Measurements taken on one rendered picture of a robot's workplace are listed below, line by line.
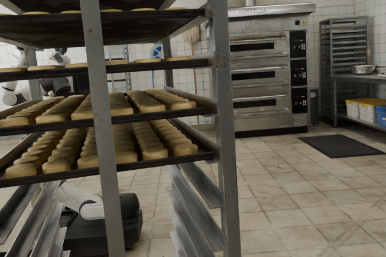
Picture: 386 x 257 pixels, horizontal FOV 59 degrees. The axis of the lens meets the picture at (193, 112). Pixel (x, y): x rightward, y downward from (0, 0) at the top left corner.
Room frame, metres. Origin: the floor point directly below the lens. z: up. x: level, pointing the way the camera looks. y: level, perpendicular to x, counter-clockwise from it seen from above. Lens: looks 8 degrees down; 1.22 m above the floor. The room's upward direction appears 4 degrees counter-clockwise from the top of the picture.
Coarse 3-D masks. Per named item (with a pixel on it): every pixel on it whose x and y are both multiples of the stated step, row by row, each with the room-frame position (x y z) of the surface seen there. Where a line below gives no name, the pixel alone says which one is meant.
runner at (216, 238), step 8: (168, 168) 1.20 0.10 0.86; (176, 168) 1.12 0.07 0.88; (176, 176) 1.10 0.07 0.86; (176, 184) 1.02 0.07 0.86; (184, 184) 1.00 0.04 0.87; (184, 192) 0.95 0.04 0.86; (192, 192) 0.90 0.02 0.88; (184, 200) 0.89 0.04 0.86; (192, 200) 0.89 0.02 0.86; (200, 200) 0.82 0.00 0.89; (192, 208) 0.83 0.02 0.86; (200, 208) 0.82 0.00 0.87; (200, 216) 0.78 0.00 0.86; (208, 216) 0.75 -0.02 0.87; (200, 224) 0.74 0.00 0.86; (208, 224) 0.74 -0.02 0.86; (216, 224) 0.69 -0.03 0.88; (208, 232) 0.70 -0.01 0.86; (216, 232) 0.69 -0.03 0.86; (208, 240) 0.67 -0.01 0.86; (216, 240) 0.67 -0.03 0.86; (224, 240) 0.64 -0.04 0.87; (216, 248) 0.64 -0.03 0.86; (224, 248) 0.63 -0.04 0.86
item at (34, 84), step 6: (24, 48) 1.12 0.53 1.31; (30, 54) 1.13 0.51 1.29; (30, 60) 1.13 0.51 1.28; (36, 60) 1.15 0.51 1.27; (30, 66) 1.13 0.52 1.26; (30, 84) 1.13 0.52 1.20; (36, 84) 1.13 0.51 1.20; (30, 90) 1.13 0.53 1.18; (36, 90) 1.13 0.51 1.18; (30, 96) 1.12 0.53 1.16; (36, 96) 1.13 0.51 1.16; (54, 198) 1.14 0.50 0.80; (48, 210) 1.13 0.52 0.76
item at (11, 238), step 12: (0, 144) 2.13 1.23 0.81; (12, 144) 2.13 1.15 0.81; (0, 156) 2.12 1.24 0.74; (0, 192) 2.12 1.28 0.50; (12, 192) 2.12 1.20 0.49; (36, 192) 2.22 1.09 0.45; (0, 204) 2.12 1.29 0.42; (24, 216) 2.13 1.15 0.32; (12, 240) 2.12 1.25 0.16; (0, 252) 2.15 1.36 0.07
